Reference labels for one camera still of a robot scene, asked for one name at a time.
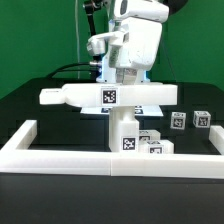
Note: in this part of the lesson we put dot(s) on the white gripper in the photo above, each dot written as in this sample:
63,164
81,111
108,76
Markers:
139,44

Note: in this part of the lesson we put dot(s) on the white chair back part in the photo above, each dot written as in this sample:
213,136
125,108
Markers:
112,95

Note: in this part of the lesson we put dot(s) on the white chair seat part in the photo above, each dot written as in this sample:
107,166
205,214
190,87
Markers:
123,130

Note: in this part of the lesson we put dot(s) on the small tagged white cube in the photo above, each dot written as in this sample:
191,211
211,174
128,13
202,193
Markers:
201,119
178,120

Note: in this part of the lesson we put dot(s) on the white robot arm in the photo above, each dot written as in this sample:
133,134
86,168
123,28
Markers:
121,75

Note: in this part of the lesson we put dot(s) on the white sheet with tags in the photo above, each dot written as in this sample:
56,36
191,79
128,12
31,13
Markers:
139,111

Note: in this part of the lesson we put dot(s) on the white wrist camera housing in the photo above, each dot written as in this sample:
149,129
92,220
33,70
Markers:
143,9

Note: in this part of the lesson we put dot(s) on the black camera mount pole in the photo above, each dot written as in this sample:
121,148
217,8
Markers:
90,7

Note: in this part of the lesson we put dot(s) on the white U-shaped border frame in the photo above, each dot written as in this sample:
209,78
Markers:
17,157

